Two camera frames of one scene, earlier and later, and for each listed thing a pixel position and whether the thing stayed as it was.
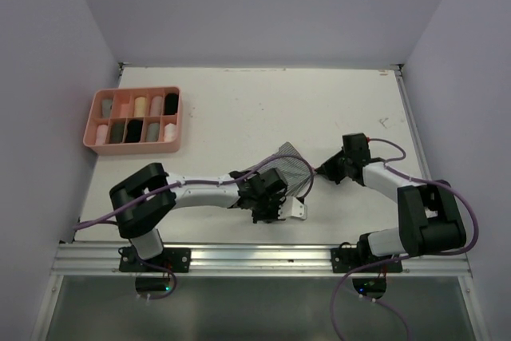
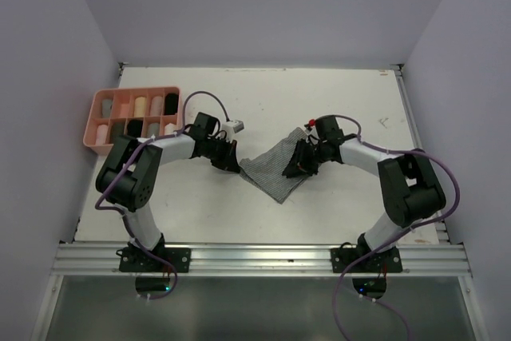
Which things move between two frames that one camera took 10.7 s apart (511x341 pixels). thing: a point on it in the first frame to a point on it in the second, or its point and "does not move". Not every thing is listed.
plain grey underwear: x=106 y=107 does not move
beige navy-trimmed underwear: x=140 y=106 does not move
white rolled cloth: x=170 y=132 does not move
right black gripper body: x=335 y=168 to x=320 y=152
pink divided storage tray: x=134 y=120 does not move
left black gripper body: x=267 y=208 to x=218 y=149
